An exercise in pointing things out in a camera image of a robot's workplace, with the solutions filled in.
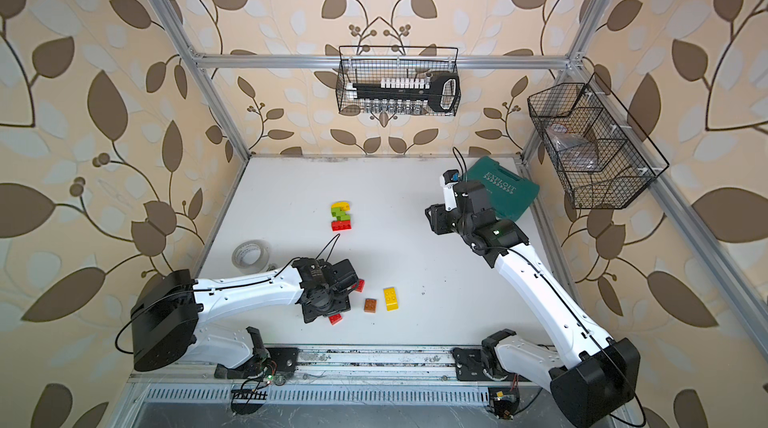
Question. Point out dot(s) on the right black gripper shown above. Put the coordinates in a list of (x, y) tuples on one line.
[(438, 218)]

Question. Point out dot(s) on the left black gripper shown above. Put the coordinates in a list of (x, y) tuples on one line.
[(343, 307)]

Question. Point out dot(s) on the long red lego front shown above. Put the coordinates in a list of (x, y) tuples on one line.
[(335, 319)]

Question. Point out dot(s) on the orange lego brick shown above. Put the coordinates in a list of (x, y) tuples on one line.
[(370, 306)]

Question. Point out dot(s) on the yellow lego brick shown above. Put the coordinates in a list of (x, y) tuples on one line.
[(391, 299), (343, 206)]

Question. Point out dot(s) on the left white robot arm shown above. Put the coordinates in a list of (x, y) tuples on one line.
[(177, 319)]

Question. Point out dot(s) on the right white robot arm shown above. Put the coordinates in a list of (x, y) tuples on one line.
[(588, 373)]

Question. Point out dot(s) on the red long lego brick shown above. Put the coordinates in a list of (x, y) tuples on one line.
[(338, 226)]

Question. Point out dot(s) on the green plastic tool case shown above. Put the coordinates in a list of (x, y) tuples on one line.
[(510, 194)]

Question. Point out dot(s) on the white tape roll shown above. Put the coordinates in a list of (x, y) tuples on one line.
[(251, 257)]

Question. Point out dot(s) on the clear plastic bag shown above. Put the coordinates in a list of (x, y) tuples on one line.
[(573, 153)]

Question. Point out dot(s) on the left circuit board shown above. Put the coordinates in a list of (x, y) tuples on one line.
[(251, 395)]

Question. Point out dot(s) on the circuit board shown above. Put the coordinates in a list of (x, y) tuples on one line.
[(503, 403), (251, 395)]

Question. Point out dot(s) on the black socket set holder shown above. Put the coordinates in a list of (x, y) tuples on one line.
[(437, 93)]

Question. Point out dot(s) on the right circuit board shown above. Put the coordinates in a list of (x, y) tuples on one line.
[(503, 403)]

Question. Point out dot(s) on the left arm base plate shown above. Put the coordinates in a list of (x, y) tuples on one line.
[(282, 362)]

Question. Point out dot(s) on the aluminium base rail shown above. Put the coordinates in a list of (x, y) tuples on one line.
[(334, 375)]

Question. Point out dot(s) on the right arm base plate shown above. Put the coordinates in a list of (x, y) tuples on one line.
[(469, 365)]

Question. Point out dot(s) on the right wall wire basket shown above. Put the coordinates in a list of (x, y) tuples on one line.
[(601, 153)]

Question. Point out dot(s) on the wall wire basket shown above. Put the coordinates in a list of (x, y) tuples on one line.
[(371, 63), (601, 153)]

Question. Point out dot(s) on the back wall wire basket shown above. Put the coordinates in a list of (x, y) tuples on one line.
[(371, 63)]

